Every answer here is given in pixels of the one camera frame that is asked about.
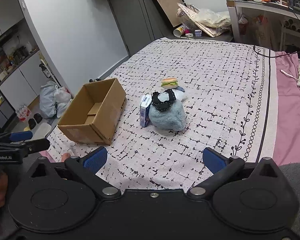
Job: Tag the water bottle pack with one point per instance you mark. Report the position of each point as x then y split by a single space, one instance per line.
23 113

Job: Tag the brown cardboard box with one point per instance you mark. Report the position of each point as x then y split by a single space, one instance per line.
94 113

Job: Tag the paper cup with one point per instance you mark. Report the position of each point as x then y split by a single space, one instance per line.
180 31

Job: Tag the toy hamburger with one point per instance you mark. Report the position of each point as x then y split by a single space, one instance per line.
169 83

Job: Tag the white plastic bag pile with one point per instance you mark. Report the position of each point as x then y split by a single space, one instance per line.
211 23

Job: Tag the white garbage bag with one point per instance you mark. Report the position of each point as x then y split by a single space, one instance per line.
62 99

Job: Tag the blue white tissue pack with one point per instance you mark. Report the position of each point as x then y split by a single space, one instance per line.
145 104

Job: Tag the grey wall cabinet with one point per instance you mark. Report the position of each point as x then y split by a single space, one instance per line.
21 76

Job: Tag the blue denim fabric piece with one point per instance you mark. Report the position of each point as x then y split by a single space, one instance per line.
180 89

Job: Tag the grey garbage bag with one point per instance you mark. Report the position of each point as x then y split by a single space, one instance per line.
47 103

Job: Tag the grey door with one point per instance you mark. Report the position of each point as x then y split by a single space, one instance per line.
139 23

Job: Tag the clear plastic bead bag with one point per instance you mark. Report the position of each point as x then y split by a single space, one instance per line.
179 95

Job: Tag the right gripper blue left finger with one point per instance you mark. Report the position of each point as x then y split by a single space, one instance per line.
85 169

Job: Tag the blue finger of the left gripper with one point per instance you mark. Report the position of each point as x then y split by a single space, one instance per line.
16 137
34 146

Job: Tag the white black patterned blanket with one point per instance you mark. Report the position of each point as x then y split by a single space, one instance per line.
231 107

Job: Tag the blue plush toy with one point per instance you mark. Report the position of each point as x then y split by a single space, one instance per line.
172 119

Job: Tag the pink bed sheet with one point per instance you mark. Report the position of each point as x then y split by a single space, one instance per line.
287 145

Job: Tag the small purple box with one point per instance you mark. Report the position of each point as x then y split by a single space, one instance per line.
198 33

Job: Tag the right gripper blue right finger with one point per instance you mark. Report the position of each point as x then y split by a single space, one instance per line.
223 169

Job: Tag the white desk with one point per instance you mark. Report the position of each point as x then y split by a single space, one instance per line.
273 24

